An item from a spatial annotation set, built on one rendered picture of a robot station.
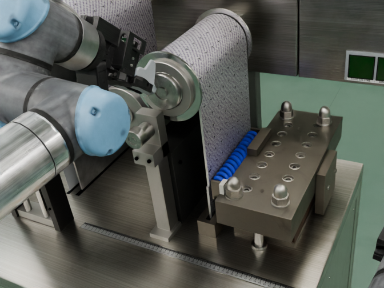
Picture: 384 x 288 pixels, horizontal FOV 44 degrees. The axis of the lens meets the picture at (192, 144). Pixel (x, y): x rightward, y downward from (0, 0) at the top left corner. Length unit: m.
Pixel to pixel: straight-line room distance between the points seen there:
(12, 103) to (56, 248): 0.60
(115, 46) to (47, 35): 0.17
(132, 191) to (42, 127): 0.76
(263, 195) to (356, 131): 2.20
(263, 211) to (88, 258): 0.41
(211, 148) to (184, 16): 0.39
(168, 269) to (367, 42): 0.64
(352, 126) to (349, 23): 2.13
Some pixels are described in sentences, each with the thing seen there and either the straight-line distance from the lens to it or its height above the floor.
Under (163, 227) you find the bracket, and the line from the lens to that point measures 1.10.
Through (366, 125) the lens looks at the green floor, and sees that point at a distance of 3.22.
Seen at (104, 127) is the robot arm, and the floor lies 1.40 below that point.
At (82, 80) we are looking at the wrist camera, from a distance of 0.77.
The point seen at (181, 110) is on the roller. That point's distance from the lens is 0.93.
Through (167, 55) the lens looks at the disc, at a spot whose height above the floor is 1.32.
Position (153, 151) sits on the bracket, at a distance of 0.95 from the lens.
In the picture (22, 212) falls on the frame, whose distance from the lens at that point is 1.27.
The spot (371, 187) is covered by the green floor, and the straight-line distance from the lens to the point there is 2.70.
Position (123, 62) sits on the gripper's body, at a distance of 0.78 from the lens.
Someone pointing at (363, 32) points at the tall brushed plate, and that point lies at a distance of 1.11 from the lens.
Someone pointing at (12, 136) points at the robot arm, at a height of 1.42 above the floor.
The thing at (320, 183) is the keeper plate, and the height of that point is 1.00.
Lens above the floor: 1.65
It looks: 33 degrees down
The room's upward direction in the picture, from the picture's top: 7 degrees counter-clockwise
